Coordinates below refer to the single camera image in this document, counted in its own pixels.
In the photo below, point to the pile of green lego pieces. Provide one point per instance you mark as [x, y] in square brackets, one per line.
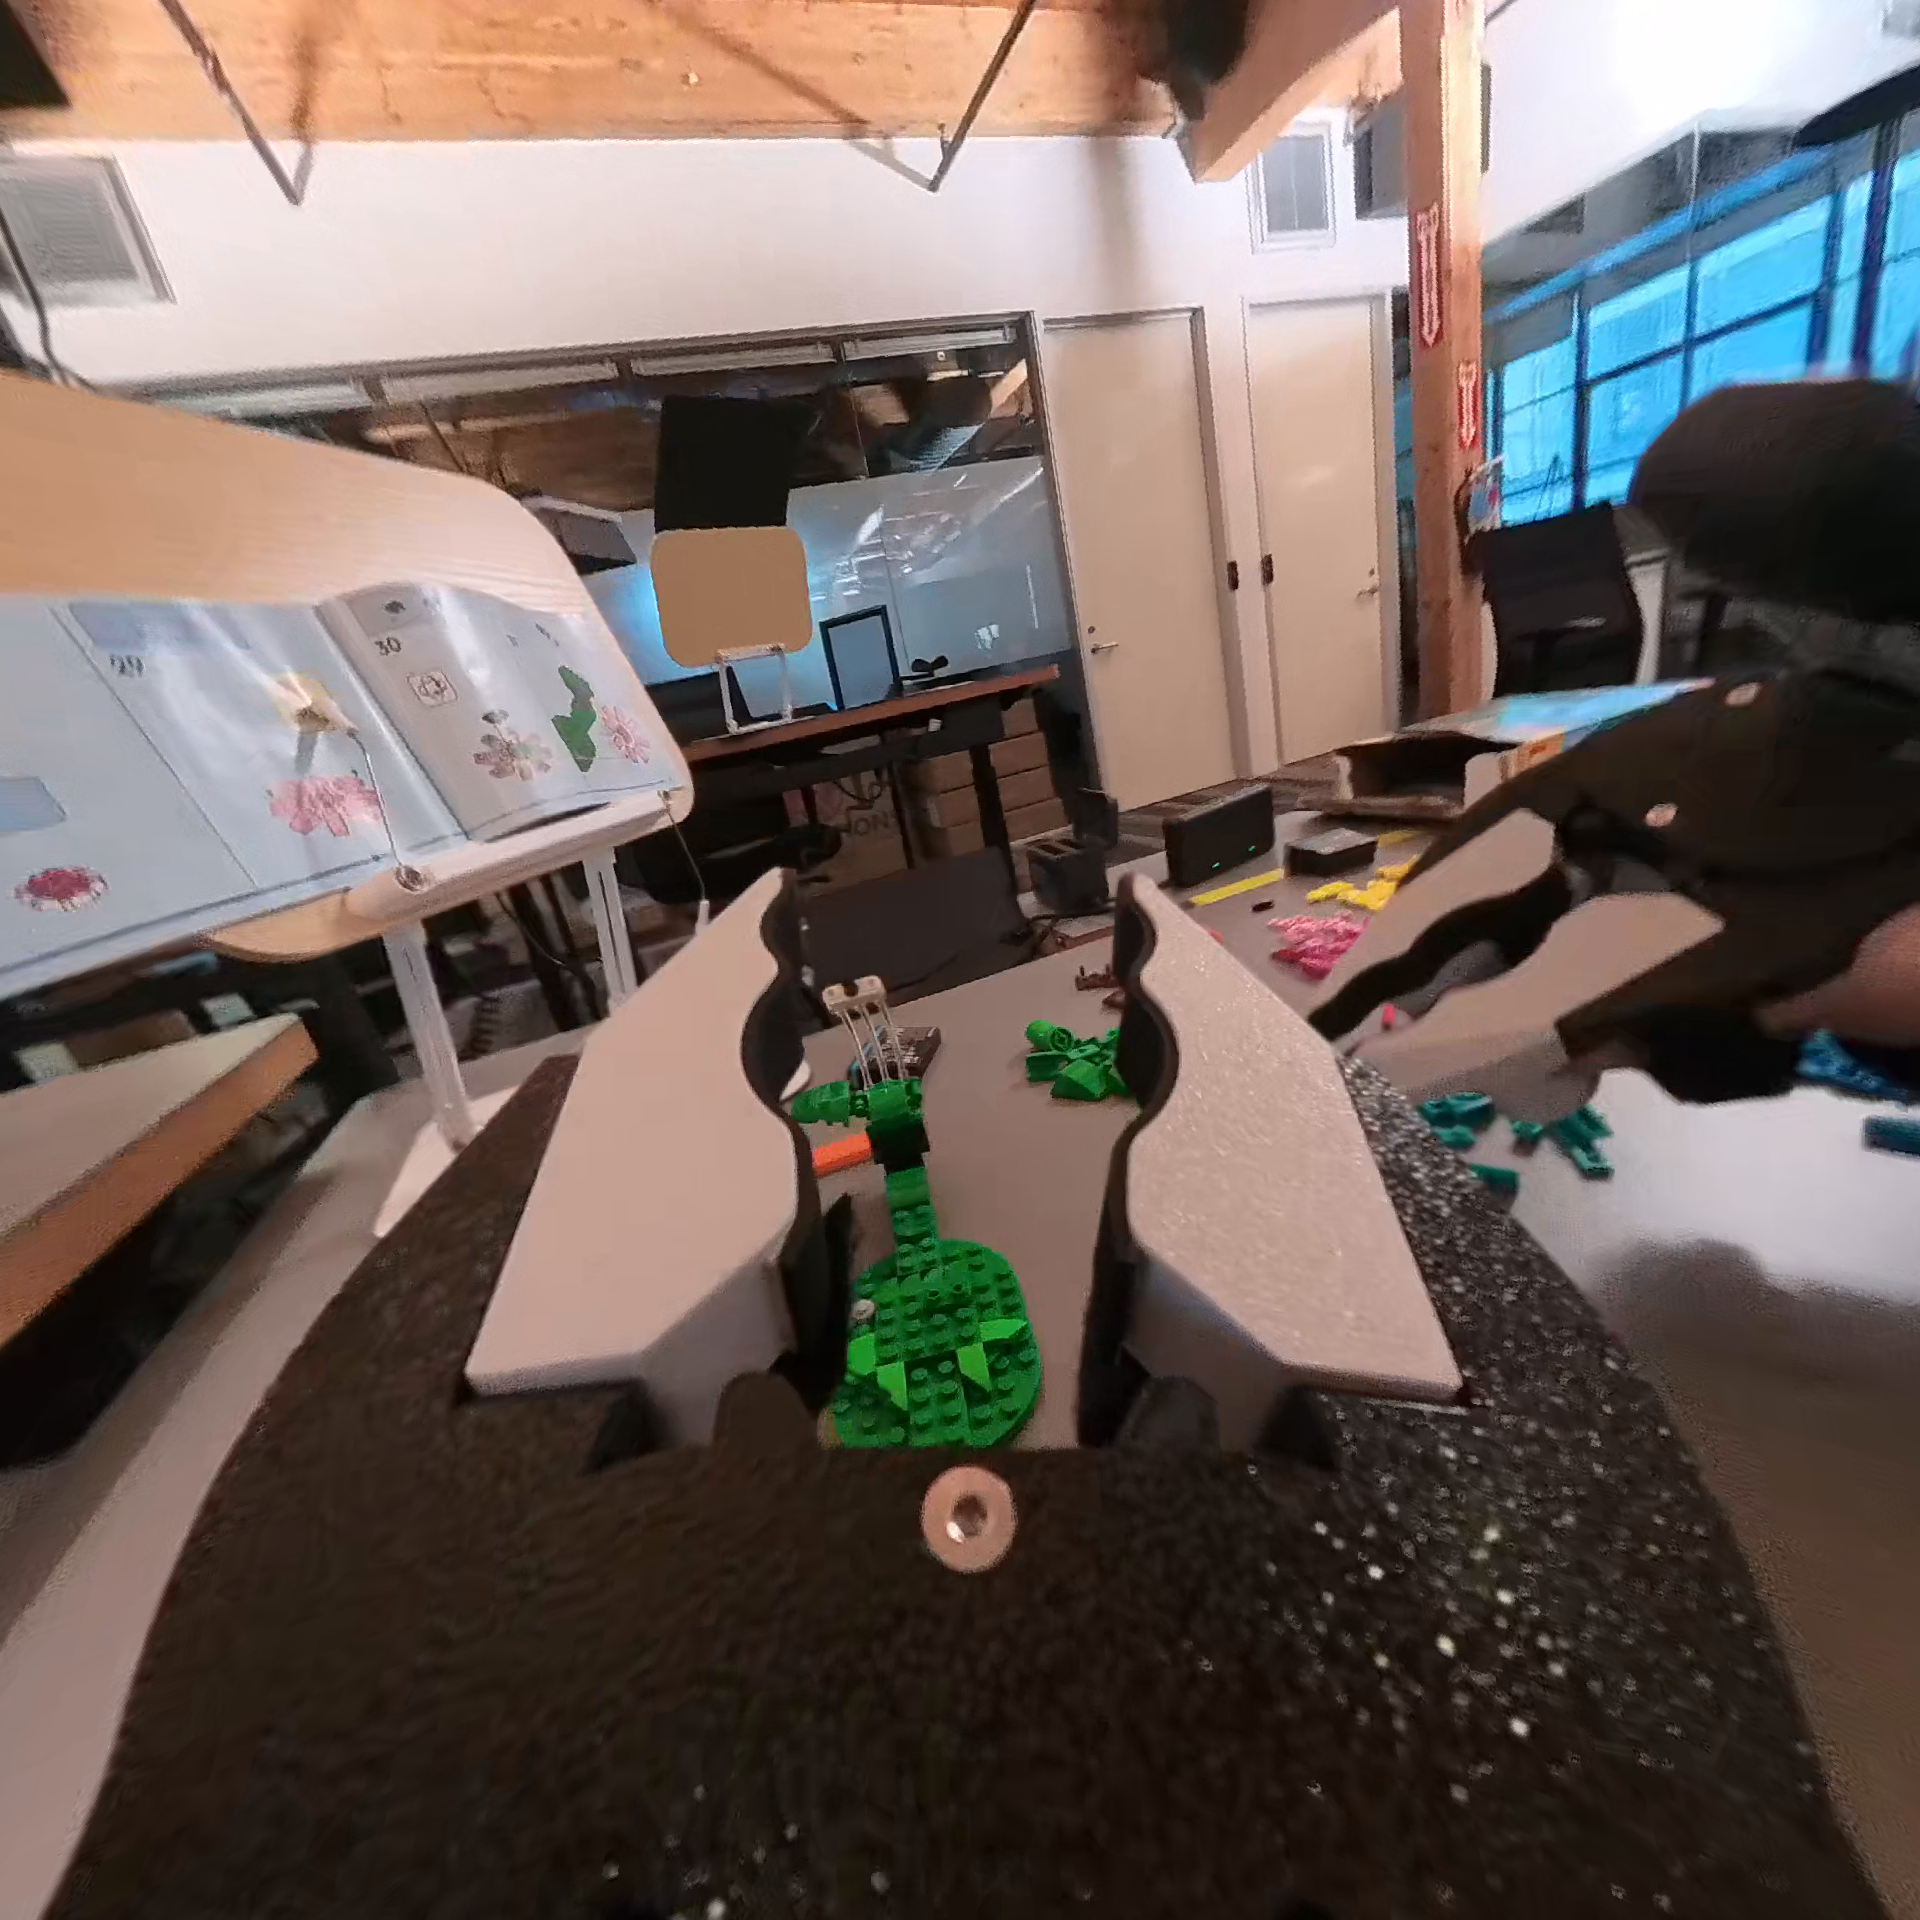
[1074, 1060]

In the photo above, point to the black office chair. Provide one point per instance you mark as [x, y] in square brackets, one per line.
[1559, 601]

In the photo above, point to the pile of yellow lego pieces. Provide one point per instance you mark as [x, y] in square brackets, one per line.
[1359, 893]

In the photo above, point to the green lego plant model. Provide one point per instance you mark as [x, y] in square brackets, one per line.
[931, 1319]

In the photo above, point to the small framed monitor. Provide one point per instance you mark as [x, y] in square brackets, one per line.
[858, 658]

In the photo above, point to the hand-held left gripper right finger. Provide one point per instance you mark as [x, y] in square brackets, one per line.
[1277, 1186]

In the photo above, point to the small black box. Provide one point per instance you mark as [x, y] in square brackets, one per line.
[1328, 853]

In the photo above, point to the yellow strip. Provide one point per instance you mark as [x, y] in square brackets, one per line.
[1237, 886]

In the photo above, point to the background desk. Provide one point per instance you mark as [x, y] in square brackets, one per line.
[869, 716]

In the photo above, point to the lego instruction booklet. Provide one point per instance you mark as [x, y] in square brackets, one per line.
[224, 721]

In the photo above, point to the pile of pink lego pieces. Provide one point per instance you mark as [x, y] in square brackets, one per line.
[1318, 942]

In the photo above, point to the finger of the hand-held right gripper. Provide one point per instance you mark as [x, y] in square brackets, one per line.
[1477, 878]
[1517, 1037]

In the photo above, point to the black charger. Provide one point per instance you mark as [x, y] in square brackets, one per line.
[1068, 875]

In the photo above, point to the white door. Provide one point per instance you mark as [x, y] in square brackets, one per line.
[1132, 524]
[1319, 511]

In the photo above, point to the open cardboard box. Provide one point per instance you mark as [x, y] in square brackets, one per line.
[1426, 765]

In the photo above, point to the black hanging panel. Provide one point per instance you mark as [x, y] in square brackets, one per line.
[734, 442]

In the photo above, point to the pile of teal lego pieces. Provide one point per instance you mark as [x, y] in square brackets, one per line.
[1575, 1133]

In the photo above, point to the tan board stand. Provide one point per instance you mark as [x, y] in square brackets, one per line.
[728, 594]

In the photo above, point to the wooden post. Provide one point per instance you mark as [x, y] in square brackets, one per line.
[1444, 377]

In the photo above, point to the wood edged side table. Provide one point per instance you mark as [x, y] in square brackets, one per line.
[119, 1142]

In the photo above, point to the person's right hand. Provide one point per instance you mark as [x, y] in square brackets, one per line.
[1862, 989]

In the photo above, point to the black power bank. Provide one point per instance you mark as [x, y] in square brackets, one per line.
[1219, 849]

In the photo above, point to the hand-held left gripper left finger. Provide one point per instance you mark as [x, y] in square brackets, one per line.
[645, 1171]

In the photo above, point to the stack of cardboard boxes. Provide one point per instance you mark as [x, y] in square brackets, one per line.
[1021, 797]

